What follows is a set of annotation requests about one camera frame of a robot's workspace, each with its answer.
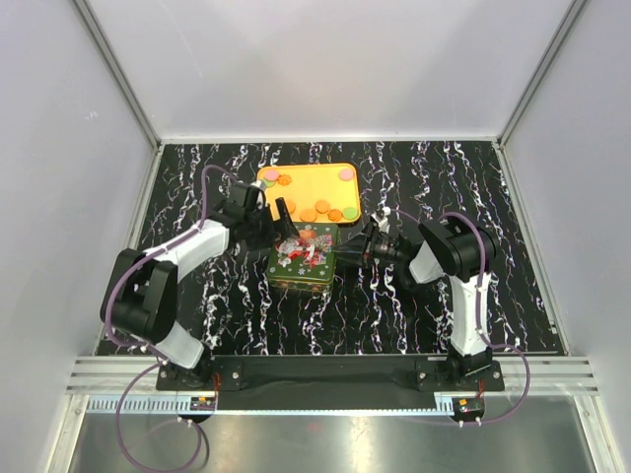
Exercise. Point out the gold tin lid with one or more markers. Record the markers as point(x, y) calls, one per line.
point(311, 248)

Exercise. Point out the orange swirl cookie upper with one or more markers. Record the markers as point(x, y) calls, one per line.
point(284, 180)

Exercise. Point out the small round dotted biscuit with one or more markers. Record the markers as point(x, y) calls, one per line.
point(308, 215)

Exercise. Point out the plain orange macaron cookie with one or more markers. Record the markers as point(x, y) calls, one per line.
point(322, 206)

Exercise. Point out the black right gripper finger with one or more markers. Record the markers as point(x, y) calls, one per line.
point(351, 259)
point(358, 242)

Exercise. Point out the orange swirl cookie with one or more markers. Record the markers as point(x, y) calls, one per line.
point(284, 180)
point(334, 215)

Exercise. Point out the green sandwich cookie right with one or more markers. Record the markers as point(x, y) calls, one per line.
point(350, 213)

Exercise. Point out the yellow plastic tray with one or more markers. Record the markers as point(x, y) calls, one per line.
point(311, 183)

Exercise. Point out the pink sandwich cookie left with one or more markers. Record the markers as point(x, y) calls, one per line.
point(271, 175)

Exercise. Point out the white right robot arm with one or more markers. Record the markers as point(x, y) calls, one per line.
point(452, 246)

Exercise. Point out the orange swirl cookie lower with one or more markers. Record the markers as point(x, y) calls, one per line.
point(334, 215)

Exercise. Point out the pink sandwich cookie right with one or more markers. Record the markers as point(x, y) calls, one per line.
point(346, 174)

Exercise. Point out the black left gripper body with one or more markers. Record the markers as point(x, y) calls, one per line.
point(262, 231)

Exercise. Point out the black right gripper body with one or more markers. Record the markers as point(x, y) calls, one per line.
point(382, 248)

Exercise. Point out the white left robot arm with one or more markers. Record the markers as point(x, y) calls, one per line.
point(141, 298)

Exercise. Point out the green decorated cookie tin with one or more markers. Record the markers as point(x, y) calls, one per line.
point(301, 279)

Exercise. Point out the pink sandwich cookie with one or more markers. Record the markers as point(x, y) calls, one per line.
point(346, 174)
point(271, 175)

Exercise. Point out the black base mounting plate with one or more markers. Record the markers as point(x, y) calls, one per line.
point(318, 383)

